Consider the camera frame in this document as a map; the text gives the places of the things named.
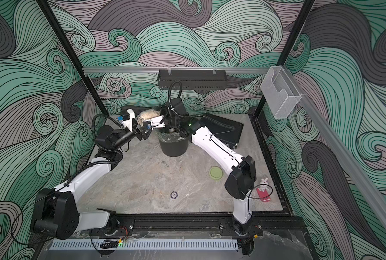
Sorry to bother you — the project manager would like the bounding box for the light green jar lid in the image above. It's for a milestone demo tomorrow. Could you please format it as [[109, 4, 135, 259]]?
[[209, 166, 224, 180]]

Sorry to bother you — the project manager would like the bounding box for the black wall shelf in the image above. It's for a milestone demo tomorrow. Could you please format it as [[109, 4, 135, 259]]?
[[157, 70, 228, 91]]

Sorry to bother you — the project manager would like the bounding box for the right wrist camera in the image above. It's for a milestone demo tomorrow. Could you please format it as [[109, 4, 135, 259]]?
[[143, 116, 165, 130]]

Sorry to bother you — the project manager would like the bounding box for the pink white small object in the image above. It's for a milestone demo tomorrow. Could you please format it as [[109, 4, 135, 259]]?
[[257, 178, 273, 203]]

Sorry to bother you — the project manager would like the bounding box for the clear green bin liner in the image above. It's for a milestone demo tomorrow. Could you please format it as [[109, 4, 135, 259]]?
[[156, 128, 187, 145]]

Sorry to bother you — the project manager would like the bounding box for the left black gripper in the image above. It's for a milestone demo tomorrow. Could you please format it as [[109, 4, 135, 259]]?
[[112, 114, 152, 153]]

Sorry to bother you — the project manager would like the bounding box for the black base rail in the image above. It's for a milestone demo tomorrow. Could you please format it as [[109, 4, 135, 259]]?
[[93, 211, 305, 236]]

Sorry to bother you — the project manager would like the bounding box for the white slotted cable duct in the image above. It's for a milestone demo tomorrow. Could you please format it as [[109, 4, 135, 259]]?
[[49, 238, 239, 251]]

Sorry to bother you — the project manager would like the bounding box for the black flat tray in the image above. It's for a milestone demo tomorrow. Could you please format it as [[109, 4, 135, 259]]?
[[200, 114, 244, 150]]

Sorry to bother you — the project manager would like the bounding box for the aluminium back wall rail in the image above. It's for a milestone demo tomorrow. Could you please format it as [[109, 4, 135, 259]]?
[[82, 66, 269, 74]]

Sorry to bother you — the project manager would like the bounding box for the aluminium right wall rail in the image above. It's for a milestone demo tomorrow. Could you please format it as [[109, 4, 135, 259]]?
[[289, 68, 386, 232]]

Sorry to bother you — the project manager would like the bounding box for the aluminium wall rail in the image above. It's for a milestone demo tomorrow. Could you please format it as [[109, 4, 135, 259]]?
[[82, 66, 269, 74], [289, 68, 386, 232]]

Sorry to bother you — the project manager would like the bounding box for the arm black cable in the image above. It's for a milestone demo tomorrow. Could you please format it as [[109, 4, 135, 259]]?
[[10, 113, 129, 246], [167, 81, 239, 137]]

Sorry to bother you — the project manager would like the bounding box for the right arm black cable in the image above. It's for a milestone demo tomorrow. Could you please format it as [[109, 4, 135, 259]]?
[[167, 81, 239, 137]]

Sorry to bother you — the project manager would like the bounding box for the clear oatmeal jar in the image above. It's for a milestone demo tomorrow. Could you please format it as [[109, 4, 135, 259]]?
[[138, 109, 155, 120]]

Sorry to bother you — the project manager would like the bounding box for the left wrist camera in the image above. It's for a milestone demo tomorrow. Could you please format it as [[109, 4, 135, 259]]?
[[117, 109, 135, 132]]

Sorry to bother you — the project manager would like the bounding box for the clear mesh wall holder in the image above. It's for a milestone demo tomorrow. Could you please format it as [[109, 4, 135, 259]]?
[[261, 66, 301, 119]]

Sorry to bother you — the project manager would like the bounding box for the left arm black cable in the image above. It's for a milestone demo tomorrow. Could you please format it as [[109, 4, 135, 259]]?
[[10, 113, 129, 246]]

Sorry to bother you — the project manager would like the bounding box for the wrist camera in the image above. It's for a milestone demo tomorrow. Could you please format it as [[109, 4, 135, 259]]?
[[117, 109, 135, 132], [143, 116, 165, 130]]

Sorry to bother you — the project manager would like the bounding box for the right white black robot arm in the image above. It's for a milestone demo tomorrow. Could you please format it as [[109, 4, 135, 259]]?
[[148, 99, 256, 236]]

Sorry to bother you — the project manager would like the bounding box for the black trash bin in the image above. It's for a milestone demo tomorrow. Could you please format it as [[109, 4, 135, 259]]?
[[159, 140, 189, 157]]

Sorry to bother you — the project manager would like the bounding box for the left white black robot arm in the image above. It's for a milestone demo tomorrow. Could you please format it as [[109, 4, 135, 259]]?
[[30, 109, 160, 240]]

